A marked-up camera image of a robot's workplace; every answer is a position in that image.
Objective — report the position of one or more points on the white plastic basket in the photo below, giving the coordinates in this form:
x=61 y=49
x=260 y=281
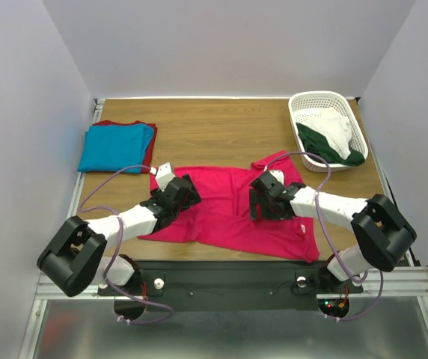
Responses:
x=302 y=105

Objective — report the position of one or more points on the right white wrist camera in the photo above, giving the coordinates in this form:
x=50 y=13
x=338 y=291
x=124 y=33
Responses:
x=279 y=175

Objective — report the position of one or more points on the dark green t-shirt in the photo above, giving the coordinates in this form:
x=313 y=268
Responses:
x=317 y=144

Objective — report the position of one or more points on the white t-shirt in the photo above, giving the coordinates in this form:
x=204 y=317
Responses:
x=334 y=126

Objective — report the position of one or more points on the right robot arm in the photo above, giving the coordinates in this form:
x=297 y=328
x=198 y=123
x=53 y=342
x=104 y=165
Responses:
x=382 y=233

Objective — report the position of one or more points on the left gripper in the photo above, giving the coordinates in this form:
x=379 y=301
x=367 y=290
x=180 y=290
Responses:
x=191 y=200

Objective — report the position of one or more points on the dark red folded t-shirt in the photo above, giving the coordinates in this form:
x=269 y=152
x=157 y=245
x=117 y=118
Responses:
x=123 y=145

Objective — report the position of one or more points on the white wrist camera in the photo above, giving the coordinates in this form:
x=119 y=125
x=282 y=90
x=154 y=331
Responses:
x=163 y=175
x=279 y=175

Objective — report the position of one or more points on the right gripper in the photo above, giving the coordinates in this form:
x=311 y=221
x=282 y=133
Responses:
x=260 y=198

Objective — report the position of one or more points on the blue folded t-shirt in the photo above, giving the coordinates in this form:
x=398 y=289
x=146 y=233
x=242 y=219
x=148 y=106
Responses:
x=89 y=148

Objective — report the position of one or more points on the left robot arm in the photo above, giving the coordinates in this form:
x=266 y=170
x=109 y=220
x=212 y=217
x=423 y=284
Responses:
x=74 y=258

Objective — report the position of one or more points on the pink t-shirt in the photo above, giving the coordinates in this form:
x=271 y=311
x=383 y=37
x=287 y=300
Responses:
x=222 y=219

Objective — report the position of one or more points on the aluminium frame rail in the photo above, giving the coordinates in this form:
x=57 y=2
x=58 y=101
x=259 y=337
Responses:
x=230 y=132

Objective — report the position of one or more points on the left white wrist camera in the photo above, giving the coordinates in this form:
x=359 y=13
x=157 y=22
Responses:
x=163 y=175

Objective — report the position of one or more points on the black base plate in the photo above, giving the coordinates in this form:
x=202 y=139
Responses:
x=235 y=285

